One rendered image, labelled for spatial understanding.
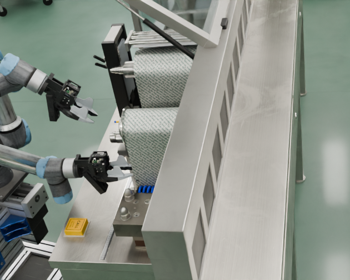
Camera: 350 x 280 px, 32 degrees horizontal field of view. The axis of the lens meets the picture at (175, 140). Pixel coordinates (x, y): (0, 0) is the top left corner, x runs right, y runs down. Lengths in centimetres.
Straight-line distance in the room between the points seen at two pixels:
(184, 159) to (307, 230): 218
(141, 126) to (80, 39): 377
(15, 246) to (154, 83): 113
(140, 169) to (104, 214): 28
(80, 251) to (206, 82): 95
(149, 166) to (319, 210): 158
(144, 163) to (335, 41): 318
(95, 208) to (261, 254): 114
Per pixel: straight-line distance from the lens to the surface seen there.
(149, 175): 220
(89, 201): 244
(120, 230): 213
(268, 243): 140
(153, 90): 226
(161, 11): 167
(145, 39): 227
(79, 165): 223
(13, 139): 274
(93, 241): 227
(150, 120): 207
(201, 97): 149
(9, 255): 293
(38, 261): 330
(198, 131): 137
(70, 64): 541
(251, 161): 161
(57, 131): 456
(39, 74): 212
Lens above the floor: 246
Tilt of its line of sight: 36 degrees down
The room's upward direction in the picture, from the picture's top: 11 degrees counter-clockwise
